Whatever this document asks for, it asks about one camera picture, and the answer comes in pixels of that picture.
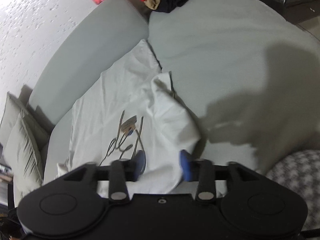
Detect grey sofa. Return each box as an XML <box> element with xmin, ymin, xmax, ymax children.
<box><xmin>29</xmin><ymin>0</ymin><xmax>319</xmax><ymax>184</ymax></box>

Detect patterned blue white rug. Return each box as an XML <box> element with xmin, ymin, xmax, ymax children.
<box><xmin>266</xmin><ymin>150</ymin><xmax>320</xmax><ymax>230</ymax></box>

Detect grey throw pillow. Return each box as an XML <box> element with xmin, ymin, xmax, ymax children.
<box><xmin>3</xmin><ymin>114</ymin><xmax>49</xmax><ymax>193</ymax></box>
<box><xmin>0</xmin><ymin>93</ymin><xmax>29</xmax><ymax>147</ymax></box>

